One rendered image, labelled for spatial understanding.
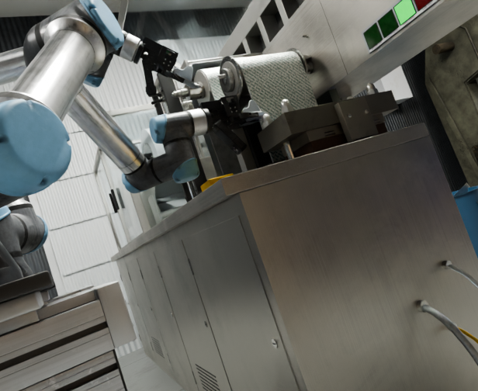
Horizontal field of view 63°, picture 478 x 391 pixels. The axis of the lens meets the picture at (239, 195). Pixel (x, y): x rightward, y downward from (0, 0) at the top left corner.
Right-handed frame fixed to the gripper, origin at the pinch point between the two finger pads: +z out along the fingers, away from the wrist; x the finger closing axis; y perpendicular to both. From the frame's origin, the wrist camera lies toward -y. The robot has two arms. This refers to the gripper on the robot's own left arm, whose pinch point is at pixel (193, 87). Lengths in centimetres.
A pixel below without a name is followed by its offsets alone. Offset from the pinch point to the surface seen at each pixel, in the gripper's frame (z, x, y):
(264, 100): 20.8, -10.7, 5.9
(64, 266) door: -24, 225, -198
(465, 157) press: 442, 374, 92
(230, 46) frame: 13, 63, 26
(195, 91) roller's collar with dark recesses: 2.7, 18.5, -1.0
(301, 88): 31.7, -5.2, 14.9
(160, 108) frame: -6.2, 33.5, -12.9
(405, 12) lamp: 40, -31, 41
